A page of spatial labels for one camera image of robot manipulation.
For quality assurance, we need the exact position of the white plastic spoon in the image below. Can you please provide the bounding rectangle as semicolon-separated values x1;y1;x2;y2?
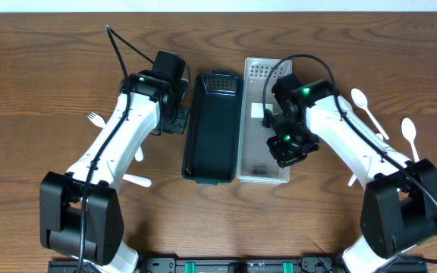
341;97;353;111
134;146;144;162
401;118;420;162
351;88;389;140
347;132;385;187

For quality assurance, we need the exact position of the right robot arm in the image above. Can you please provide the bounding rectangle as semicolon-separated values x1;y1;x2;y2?
266;74;437;272

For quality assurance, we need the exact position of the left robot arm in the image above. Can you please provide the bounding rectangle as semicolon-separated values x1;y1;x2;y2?
39;51;189;272

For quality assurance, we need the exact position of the dark green plastic basket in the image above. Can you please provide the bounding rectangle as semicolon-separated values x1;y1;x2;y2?
181;71;244;185

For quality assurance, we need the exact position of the clear plastic basket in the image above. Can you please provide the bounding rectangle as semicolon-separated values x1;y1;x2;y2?
236;57;292;184

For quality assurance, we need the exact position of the white label in clear basket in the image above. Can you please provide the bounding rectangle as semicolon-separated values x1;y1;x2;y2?
250;102;264;118

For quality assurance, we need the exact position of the white plastic fork lower left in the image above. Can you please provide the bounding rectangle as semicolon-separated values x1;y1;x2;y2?
123;174;152;187

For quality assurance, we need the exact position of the white plastic fork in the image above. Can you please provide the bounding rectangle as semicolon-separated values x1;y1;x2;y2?
87;112;105;128
123;174;152;187

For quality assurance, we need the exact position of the white plastic fork upper left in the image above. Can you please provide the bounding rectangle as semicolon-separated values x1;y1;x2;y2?
87;112;105;128

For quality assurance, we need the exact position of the right black cable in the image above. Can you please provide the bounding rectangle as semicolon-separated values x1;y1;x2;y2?
262;53;437;265

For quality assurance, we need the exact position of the black cable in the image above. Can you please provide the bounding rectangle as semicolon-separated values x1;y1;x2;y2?
262;53;437;265
74;24;155;273

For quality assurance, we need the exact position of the left black cable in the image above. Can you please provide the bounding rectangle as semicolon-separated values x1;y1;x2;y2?
74;24;155;273

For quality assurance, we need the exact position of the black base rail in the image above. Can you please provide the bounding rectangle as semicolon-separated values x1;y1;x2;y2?
47;256;429;273

